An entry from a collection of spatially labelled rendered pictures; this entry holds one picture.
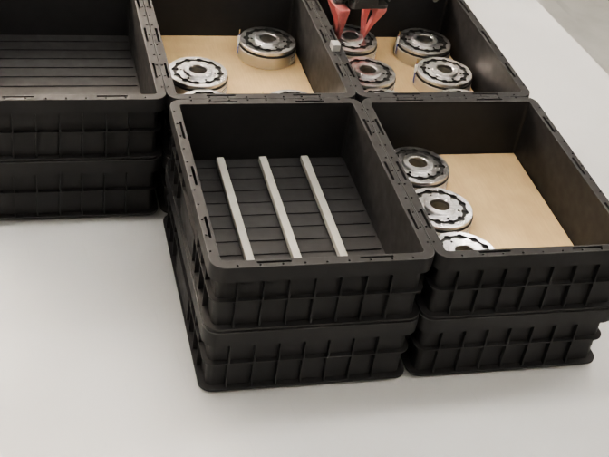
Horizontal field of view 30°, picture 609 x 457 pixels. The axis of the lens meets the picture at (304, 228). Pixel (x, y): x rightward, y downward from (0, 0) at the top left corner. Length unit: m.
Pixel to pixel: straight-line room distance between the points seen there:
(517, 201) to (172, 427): 0.66
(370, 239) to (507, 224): 0.23
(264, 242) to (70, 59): 0.58
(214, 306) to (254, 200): 0.28
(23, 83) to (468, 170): 0.74
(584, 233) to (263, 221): 0.48
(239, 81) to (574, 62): 0.87
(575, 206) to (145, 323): 0.66
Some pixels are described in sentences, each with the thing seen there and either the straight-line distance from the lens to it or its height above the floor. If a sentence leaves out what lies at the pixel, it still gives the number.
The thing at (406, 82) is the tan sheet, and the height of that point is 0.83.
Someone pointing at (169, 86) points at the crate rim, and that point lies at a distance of 1.76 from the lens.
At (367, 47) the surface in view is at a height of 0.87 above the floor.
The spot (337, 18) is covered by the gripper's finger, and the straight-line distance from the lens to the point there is 2.09.
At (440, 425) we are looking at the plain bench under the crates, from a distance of 1.59.
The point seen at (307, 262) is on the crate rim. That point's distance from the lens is 1.44.
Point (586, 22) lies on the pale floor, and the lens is 4.51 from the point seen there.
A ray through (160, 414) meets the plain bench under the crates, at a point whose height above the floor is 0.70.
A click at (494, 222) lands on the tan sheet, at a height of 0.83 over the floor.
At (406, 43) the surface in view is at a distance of 2.14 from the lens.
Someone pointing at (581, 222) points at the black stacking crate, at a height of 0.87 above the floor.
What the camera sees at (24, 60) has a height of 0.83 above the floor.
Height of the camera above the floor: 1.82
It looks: 37 degrees down
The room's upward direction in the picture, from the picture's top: 9 degrees clockwise
